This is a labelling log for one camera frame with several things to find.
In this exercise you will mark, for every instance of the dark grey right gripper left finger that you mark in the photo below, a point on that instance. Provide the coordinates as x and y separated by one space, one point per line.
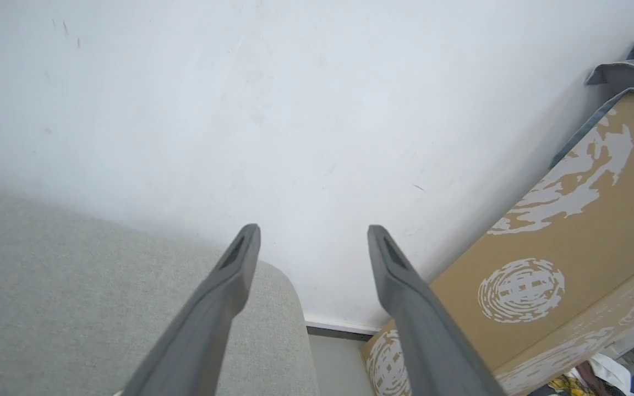
212 319

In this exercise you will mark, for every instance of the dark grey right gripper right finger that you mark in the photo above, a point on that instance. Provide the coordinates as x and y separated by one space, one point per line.
421 330

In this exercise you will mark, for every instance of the yellow patterned garment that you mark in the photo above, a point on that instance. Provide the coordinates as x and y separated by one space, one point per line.
567 386

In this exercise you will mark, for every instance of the grey fabric sofa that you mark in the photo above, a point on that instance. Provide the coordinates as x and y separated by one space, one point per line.
47 302

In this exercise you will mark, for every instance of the cardboard box white prints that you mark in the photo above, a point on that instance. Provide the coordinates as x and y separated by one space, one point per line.
570 247

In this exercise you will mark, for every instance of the colourful items inside bin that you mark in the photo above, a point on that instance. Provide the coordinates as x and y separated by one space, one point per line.
611 371

